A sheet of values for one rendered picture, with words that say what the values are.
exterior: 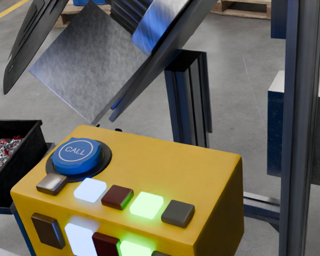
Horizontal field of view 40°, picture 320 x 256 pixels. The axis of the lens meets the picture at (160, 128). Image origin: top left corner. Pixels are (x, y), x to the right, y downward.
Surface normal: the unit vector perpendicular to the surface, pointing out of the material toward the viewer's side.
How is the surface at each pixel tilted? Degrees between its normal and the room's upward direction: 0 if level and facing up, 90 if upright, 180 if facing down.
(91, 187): 0
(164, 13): 81
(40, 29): 48
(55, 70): 55
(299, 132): 90
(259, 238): 0
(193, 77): 90
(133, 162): 0
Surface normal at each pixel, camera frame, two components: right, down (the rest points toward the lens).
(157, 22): -0.43, 0.52
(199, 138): 0.89, 0.16
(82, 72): 0.05, -0.03
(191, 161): -0.13, -0.82
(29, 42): -0.70, -0.29
